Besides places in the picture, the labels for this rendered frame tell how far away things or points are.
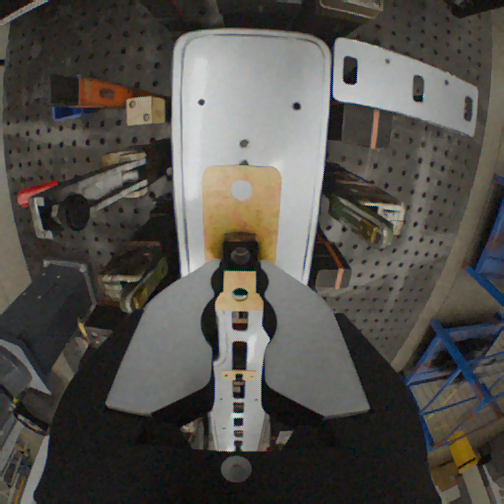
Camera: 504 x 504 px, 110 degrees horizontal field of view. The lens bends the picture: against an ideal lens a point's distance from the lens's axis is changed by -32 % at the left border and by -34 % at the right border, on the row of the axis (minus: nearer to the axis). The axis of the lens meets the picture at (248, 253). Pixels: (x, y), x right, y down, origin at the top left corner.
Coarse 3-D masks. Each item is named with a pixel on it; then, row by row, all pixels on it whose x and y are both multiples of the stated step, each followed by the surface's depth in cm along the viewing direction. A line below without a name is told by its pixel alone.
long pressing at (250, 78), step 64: (192, 64) 29; (256, 64) 29; (320, 64) 29; (192, 128) 33; (256, 128) 33; (320, 128) 33; (192, 192) 37; (320, 192) 38; (192, 256) 42; (256, 320) 49; (256, 384) 60; (256, 448) 83
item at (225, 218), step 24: (216, 168) 12; (240, 168) 12; (264, 168) 12; (216, 192) 12; (264, 192) 12; (216, 216) 13; (240, 216) 13; (264, 216) 13; (216, 240) 13; (240, 240) 12; (264, 240) 13; (240, 264) 13
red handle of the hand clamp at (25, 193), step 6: (132, 168) 29; (126, 174) 29; (132, 174) 29; (138, 174) 30; (66, 180) 25; (126, 180) 29; (132, 180) 30; (36, 186) 23; (42, 186) 23; (48, 186) 23; (24, 192) 22; (30, 192) 22; (36, 192) 23; (18, 198) 22; (24, 198) 22; (24, 204) 22
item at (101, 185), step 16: (144, 160) 30; (80, 176) 21; (96, 176) 22; (112, 176) 26; (48, 192) 16; (64, 192) 18; (80, 192) 21; (96, 192) 23; (112, 192) 26; (128, 192) 28; (32, 208) 16; (48, 208) 17; (64, 208) 16; (80, 208) 17; (96, 208) 22; (48, 224) 17; (64, 224) 16; (80, 224) 17
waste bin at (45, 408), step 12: (60, 384) 228; (24, 396) 185; (36, 396) 191; (48, 396) 203; (60, 396) 224; (24, 408) 170; (36, 408) 180; (48, 408) 194; (24, 420) 171; (36, 420) 170; (48, 420) 186; (36, 432) 183; (48, 432) 179
